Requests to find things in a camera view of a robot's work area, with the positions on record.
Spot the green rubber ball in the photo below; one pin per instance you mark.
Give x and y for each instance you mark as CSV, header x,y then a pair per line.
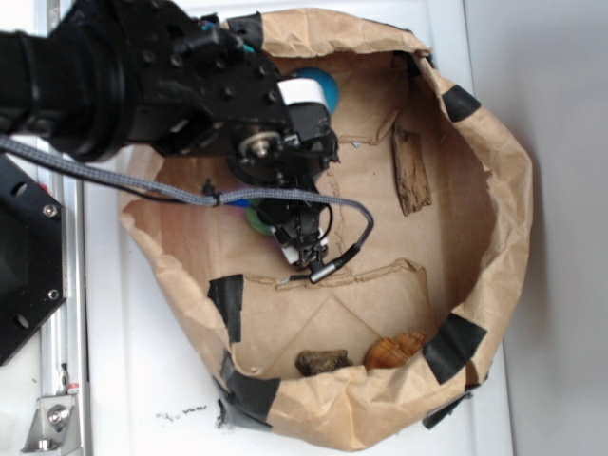
x,y
254,220

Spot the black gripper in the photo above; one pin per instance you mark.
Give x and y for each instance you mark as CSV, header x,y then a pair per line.
x,y
221,96

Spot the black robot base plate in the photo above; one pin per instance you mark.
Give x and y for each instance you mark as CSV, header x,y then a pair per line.
x,y
32,264

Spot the dark wood chunk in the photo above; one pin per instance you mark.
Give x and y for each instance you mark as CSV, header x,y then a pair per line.
x,y
311,363

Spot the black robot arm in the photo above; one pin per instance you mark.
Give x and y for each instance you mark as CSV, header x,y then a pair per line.
x,y
115,73

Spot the metal corner bracket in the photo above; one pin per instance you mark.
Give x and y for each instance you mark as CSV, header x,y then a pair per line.
x,y
55,428

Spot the aluminium extrusion rail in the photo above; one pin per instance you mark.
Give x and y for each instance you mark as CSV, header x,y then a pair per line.
x,y
64,362

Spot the flat wood bark piece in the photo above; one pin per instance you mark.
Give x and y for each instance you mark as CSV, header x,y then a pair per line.
x,y
411,176

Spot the blue rubber ball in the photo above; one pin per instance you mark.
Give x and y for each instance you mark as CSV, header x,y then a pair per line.
x,y
329,90

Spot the brown paper bag enclosure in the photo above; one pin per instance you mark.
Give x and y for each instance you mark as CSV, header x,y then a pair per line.
x,y
454,270

